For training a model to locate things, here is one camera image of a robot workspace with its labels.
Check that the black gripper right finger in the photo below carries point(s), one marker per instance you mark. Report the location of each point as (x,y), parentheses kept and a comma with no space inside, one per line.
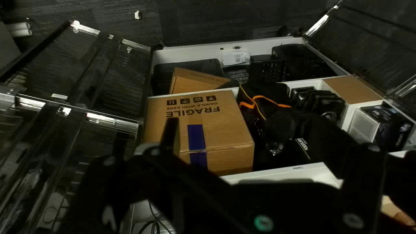
(363,173)

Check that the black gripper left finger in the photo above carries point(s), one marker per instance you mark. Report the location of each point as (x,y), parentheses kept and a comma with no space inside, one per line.
(169,139)

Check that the large fragile cardboard box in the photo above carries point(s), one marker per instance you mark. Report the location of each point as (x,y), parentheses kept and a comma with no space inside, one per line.
(211,127)

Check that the white gray storage bin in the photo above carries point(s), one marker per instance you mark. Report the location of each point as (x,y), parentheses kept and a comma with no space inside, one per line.
(381,125)

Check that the metal wire rack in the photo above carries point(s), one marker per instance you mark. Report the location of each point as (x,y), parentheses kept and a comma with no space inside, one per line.
(76,96)

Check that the small tilted cardboard box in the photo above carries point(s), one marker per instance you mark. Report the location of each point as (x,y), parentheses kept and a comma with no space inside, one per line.
(187,80)

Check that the flat cardboard box on shelf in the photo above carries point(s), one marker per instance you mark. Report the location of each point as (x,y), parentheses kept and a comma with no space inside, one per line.
(351,88)

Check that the white shelf unit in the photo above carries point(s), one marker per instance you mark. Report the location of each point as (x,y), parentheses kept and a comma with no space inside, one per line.
(237,53)

